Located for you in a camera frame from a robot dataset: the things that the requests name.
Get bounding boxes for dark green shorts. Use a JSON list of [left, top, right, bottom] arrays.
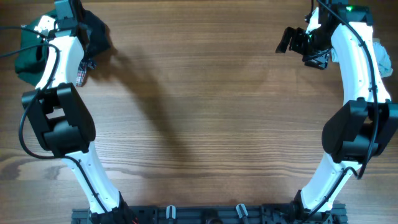
[[14, 30, 49, 86]]

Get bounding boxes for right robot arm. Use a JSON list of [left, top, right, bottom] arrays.
[[276, 1, 397, 223]]

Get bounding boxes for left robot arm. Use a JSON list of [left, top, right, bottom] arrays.
[[19, 1, 139, 223]]

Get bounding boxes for light blue striped cloth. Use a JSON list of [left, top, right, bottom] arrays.
[[329, 38, 394, 83]]

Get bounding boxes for black polo shirt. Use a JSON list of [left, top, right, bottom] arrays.
[[77, 8, 110, 60]]

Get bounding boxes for red plaid shirt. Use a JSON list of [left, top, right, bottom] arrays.
[[76, 58, 96, 87]]

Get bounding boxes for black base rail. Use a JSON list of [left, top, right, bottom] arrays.
[[70, 203, 348, 224]]

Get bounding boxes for left black camera cable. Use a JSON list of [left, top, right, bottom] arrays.
[[0, 25, 109, 215]]

